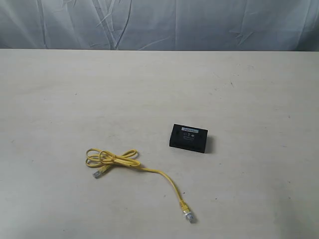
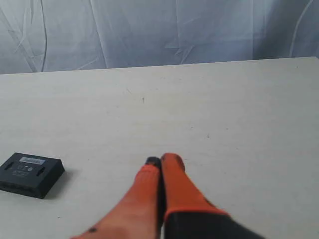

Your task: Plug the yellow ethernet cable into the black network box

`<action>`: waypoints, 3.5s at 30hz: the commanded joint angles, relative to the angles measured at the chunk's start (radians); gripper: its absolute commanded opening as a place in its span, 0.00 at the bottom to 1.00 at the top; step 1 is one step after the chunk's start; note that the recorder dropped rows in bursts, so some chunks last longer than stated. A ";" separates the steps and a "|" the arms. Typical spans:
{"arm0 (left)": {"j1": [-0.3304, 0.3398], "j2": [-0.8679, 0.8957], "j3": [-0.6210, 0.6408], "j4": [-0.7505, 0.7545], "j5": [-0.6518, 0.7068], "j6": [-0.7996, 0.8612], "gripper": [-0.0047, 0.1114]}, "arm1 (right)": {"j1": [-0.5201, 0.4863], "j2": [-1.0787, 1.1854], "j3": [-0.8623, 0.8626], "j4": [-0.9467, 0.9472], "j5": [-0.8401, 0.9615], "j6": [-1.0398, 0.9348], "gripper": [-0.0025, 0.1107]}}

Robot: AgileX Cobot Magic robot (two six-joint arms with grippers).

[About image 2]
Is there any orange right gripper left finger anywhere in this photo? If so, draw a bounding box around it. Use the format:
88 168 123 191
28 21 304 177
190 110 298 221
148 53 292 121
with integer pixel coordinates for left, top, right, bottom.
74 157 161 239

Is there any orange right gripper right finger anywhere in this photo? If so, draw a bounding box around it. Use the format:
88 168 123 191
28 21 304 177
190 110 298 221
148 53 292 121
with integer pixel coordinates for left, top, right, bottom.
161 153 262 239

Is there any small black network box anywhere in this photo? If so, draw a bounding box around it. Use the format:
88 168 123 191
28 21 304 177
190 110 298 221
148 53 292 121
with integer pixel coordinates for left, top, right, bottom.
0 153 65 199

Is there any white backdrop cloth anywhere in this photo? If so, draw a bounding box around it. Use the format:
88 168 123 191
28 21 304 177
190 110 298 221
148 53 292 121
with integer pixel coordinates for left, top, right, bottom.
0 0 319 74

